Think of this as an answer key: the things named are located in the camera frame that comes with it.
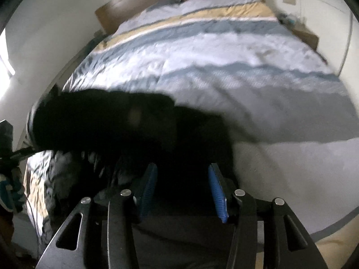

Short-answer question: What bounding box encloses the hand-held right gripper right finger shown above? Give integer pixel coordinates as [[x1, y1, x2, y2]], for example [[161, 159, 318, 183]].
[[207, 163, 329, 269]]

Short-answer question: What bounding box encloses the wooden nightstand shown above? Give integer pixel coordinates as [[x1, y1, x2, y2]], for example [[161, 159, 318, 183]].
[[292, 24, 320, 50]]

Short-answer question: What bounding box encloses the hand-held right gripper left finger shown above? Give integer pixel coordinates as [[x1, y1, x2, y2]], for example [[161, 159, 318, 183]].
[[36, 163, 158, 269]]

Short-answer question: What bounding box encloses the bed with striped duvet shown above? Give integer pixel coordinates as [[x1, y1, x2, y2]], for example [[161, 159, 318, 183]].
[[24, 0, 359, 240]]

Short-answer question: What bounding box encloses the window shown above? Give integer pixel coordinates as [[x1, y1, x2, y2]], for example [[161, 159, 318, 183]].
[[0, 31, 16, 79]]

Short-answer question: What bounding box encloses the white wardrobe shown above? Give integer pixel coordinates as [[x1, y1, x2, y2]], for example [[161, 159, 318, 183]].
[[269, 0, 359, 77]]

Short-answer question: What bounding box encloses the cluster of small toiletry items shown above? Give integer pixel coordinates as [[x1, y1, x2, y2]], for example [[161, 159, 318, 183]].
[[278, 13, 298, 27]]

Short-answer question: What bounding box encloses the black down jacket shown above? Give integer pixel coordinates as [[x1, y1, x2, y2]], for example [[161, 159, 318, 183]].
[[26, 88, 242, 269]]

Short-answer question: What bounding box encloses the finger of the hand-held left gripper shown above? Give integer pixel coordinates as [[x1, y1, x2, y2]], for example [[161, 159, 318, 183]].
[[11, 145, 37, 159]]

